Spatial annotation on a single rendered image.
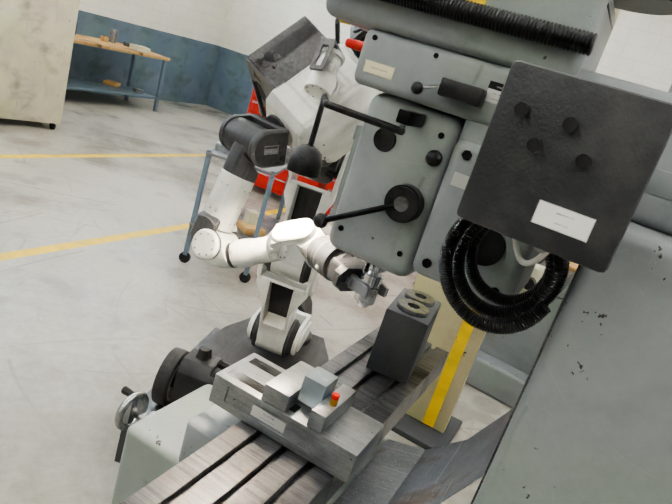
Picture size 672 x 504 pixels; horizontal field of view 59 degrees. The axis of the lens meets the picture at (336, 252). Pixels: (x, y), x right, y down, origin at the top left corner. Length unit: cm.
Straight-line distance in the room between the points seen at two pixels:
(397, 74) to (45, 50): 635
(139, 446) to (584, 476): 101
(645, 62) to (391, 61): 920
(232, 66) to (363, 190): 1151
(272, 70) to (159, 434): 94
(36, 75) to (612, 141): 682
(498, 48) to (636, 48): 923
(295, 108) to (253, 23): 1094
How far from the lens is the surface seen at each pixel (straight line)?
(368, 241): 116
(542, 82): 79
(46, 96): 739
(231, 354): 224
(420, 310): 164
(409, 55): 111
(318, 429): 123
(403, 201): 109
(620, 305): 95
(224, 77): 1270
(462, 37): 107
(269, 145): 150
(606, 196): 78
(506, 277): 107
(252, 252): 147
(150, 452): 156
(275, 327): 211
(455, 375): 317
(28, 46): 720
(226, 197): 151
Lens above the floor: 166
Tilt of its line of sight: 17 degrees down
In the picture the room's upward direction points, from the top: 18 degrees clockwise
